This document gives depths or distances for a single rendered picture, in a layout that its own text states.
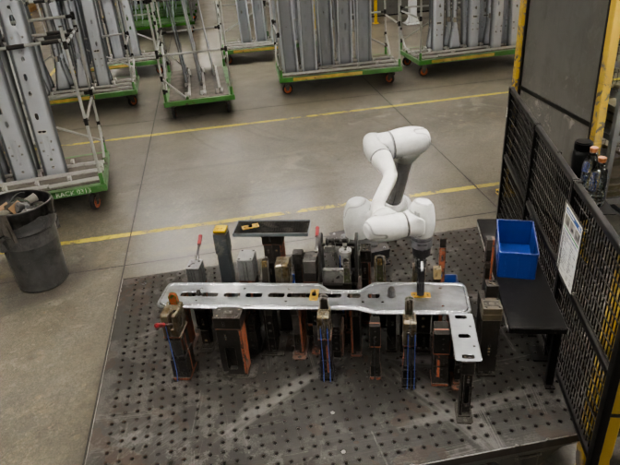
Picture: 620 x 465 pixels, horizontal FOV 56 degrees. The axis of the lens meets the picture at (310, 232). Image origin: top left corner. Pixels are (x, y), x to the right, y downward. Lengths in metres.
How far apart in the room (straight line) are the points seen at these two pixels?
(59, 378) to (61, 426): 0.43
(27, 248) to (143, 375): 2.27
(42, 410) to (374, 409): 2.18
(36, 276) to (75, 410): 1.47
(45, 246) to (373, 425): 3.20
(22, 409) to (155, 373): 1.38
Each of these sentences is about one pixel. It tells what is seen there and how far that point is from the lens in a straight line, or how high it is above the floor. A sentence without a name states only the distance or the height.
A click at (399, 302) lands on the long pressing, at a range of 2.54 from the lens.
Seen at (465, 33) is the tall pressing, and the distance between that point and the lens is 10.64.
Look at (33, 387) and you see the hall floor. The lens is 4.15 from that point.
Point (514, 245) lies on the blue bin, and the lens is 2.93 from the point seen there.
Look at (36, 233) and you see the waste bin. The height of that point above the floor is 0.51.
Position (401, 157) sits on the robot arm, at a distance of 2.82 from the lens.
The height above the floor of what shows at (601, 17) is 1.76.
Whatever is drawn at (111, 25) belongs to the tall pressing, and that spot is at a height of 0.89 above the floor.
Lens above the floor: 2.50
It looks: 29 degrees down
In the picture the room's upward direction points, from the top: 4 degrees counter-clockwise
